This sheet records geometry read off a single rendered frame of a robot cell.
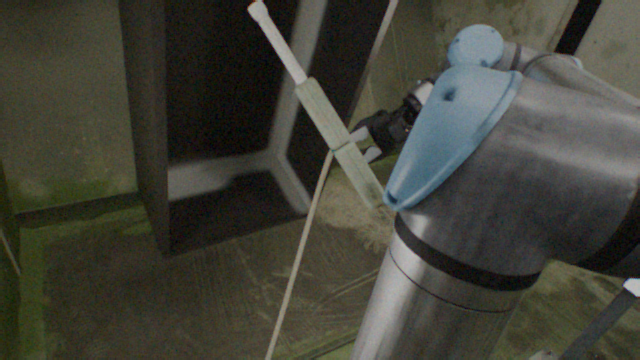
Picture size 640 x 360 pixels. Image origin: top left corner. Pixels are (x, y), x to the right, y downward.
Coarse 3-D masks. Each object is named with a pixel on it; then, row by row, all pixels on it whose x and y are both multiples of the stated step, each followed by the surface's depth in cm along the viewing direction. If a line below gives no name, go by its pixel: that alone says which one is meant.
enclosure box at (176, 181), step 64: (128, 0) 91; (192, 0) 112; (256, 0) 122; (320, 0) 130; (384, 0) 106; (128, 64) 110; (192, 64) 127; (256, 64) 140; (320, 64) 138; (192, 128) 147; (256, 128) 163; (192, 192) 158; (256, 192) 167; (320, 192) 156
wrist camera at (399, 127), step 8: (400, 112) 86; (408, 112) 88; (392, 120) 83; (400, 120) 82; (408, 120) 86; (392, 128) 81; (400, 128) 80; (408, 128) 83; (392, 136) 82; (400, 136) 81; (408, 136) 82
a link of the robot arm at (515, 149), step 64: (448, 128) 24; (512, 128) 24; (576, 128) 23; (384, 192) 32; (448, 192) 25; (512, 192) 24; (576, 192) 23; (448, 256) 27; (512, 256) 26; (576, 256) 26; (384, 320) 32; (448, 320) 29
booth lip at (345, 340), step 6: (348, 336) 172; (354, 336) 172; (330, 342) 168; (336, 342) 168; (342, 342) 169; (348, 342) 171; (318, 348) 165; (324, 348) 165; (330, 348) 166; (336, 348) 168; (306, 354) 162; (312, 354) 163; (318, 354) 163; (324, 354) 166
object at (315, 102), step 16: (256, 16) 78; (272, 32) 79; (288, 48) 81; (288, 64) 81; (304, 80) 82; (304, 96) 81; (320, 96) 81; (320, 112) 82; (320, 128) 83; (336, 128) 83; (336, 144) 84; (352, 144) 84; (352, 160) 85; (352, 176) 85; (368, 176) 86; (368, 192) 86
